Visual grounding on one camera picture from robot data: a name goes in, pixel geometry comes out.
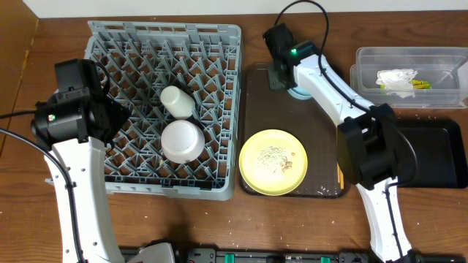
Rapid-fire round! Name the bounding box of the white cup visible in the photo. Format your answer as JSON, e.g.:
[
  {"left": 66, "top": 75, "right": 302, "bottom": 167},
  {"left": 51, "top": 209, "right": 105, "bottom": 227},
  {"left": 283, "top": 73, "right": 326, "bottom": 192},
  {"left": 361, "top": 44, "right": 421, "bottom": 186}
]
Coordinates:
[{"left": 160, "top": 85, "right": 195, "bottom": 120}]

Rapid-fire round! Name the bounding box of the white napkin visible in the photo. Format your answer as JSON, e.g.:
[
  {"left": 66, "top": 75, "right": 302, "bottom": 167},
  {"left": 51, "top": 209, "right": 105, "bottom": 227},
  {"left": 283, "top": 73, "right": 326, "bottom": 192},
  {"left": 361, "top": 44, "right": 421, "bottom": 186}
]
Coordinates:
[{"left": 376, "top": 69, "right": 418, "bottom": 99}]

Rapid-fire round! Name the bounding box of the yellow green snack wrapper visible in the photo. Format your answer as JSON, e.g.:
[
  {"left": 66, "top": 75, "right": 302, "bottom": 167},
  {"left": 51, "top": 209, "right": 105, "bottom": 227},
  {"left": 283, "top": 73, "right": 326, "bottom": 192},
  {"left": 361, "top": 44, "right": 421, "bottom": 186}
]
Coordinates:
[{"left": 376, "top": 80, "right": 431, "bottom": 90}]

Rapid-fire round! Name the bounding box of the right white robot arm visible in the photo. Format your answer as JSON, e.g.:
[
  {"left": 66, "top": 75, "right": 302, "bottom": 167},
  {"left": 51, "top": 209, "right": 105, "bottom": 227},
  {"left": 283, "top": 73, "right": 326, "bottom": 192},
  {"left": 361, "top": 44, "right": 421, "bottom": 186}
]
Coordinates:
[{"left": 263, "top": 23, "right": 413, "bottom": 262}]

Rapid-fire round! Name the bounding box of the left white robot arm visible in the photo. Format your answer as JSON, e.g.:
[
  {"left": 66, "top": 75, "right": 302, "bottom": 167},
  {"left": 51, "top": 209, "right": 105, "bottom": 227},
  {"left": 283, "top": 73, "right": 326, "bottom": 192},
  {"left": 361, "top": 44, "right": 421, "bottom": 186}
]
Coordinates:
[{"left": 31, "top": 59, "right": 130, "bottom": 262}]

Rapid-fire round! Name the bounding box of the grey dishwasher rack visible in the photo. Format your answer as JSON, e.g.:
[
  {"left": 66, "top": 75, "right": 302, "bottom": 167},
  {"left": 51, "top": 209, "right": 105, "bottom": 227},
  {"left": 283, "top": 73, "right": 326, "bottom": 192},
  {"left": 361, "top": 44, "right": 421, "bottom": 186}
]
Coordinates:
[{"left": 85, "top": 20, "right": 243, "bottom": 201}]

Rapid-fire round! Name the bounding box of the light blue bowl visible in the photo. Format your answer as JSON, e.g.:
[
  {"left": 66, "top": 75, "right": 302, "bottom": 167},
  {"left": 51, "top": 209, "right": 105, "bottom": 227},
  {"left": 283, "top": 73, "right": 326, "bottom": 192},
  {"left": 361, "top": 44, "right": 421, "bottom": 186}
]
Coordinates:
[{"left": 287, "top": 87, "right": 312, "bottom": 100}]

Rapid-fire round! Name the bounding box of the dark brown serving tray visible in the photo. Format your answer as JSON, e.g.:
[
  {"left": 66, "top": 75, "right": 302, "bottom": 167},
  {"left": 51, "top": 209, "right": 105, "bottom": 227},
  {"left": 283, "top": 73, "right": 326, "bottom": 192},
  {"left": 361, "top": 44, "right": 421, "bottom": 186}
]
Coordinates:
[{"left": 239, "top": 63, "right": 351, "bottom": 199}]

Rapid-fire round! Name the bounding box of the yellow plate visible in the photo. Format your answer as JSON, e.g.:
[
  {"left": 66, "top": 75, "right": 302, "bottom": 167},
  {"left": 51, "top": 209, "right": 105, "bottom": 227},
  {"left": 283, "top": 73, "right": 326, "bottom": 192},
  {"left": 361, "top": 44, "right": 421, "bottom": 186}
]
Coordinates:
[{"left": 238, "top": 129, "right": 308, "bottom": 196}]

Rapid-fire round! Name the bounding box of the right wooden chopstick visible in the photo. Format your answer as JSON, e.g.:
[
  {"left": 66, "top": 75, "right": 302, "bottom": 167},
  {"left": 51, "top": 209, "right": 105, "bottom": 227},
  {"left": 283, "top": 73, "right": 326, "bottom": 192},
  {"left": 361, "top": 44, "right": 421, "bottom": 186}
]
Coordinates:
[{"left": 337, "top": 165, "right": 344, "bottom": 189}]

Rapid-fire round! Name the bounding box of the black tray bin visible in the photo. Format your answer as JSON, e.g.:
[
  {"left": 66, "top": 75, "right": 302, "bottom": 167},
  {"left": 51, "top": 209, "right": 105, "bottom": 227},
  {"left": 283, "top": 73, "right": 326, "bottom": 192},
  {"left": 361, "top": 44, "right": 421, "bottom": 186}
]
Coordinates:
[{"left": 398, "top": 118, "right": 467, "bottom": 188}]

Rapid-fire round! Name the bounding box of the clear plastic bin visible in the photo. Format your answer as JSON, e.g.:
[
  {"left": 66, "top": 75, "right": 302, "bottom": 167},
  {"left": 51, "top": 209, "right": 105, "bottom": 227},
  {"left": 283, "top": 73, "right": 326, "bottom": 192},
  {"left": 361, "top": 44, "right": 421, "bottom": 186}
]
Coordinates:
[{"left": 350, "top": 47, "right": 467, "bottom": 109}]

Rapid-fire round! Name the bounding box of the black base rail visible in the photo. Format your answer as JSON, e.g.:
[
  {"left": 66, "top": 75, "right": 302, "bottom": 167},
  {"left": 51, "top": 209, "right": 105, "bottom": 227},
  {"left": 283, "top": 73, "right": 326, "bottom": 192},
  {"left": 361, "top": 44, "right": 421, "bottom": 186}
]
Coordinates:
[{"left": 118, "top": 239, "right": 465, "bottom": 263}]

